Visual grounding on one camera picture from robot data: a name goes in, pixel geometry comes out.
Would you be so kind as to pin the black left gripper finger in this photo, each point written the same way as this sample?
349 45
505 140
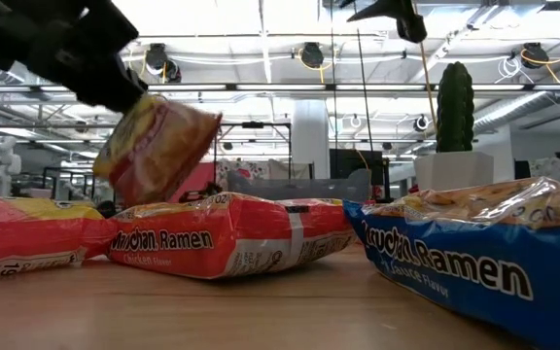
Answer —
110 87

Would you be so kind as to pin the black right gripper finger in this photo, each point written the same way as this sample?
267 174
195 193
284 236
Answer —
384 9

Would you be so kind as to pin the red Maruchan ramen packet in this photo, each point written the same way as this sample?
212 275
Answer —
158 150

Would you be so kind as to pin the orange Maruchan chicken ramen packet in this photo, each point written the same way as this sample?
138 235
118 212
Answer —
32 238
241 233

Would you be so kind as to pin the blue Maruchan ramen packet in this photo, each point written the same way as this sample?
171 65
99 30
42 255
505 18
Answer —
455 253

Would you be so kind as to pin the green cactus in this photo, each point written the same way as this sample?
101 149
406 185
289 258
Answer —
455 107

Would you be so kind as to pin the pink board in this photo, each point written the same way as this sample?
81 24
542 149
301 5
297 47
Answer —
197 180

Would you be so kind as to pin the white robot figure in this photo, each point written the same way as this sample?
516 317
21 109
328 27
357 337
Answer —
2 160

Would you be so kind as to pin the black display screen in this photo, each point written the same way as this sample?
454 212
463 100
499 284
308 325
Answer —
348 165

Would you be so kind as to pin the floral patterned cloth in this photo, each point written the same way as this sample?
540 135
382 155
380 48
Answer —
260 170
557 170

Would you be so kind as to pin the grey plastic bin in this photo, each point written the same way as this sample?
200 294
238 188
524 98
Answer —
299 188

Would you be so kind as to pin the black metal stand frame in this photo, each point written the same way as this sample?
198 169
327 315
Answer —
253 125

